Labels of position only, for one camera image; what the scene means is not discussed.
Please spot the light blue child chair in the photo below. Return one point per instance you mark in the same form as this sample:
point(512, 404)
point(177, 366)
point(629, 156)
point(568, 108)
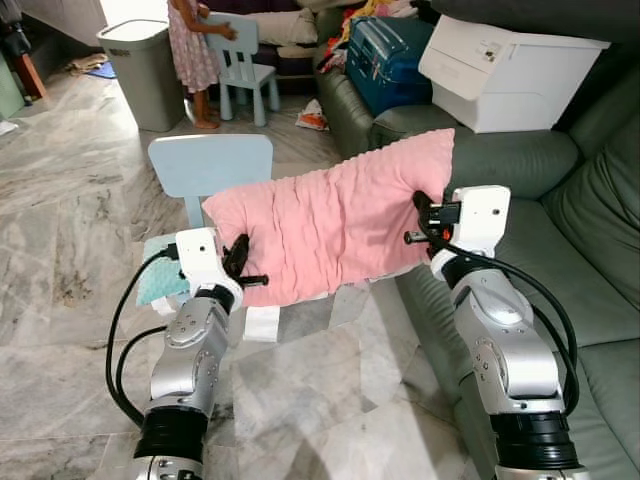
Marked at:
point(240, 65)
point(210, 160)

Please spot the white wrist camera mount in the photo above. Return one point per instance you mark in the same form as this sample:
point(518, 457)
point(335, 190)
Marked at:
point(200, 255)
point(480, 215)

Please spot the blue hard suitcase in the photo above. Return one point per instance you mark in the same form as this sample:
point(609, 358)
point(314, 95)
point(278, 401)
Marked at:
point(385, 65)

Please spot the orange white packet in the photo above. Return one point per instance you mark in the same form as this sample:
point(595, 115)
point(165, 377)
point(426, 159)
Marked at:
point(312, 118)

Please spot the green leather sofa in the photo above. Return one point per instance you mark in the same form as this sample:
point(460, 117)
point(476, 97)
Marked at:
point(540, 270)

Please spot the cream cushion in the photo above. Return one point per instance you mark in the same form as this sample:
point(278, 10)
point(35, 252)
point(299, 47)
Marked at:
point(288, 27)

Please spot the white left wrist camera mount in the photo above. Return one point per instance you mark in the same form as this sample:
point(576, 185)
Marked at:
point(200, 255)

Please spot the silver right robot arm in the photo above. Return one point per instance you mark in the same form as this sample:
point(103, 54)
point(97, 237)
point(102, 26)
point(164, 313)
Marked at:
point(510, 350)

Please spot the pink textured pillow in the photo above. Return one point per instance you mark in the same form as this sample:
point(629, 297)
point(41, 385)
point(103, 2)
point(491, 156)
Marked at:
point(330, 220)

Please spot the white plastic storage box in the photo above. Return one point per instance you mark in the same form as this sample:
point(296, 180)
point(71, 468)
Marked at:
point(510, 80)

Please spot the child in floral dress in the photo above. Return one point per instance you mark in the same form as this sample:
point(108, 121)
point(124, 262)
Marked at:
point(190, 50)

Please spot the grey trash bin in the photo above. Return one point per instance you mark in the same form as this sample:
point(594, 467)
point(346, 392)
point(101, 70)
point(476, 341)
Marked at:
point(140, 80)

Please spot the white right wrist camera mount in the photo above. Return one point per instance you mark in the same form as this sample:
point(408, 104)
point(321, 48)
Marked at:
point(480, 215)

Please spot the teal seat cushion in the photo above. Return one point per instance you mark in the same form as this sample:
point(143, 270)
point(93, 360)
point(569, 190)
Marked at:
point(158, 275)

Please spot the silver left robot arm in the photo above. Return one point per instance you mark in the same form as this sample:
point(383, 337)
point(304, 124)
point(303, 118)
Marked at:
point(190, 350)

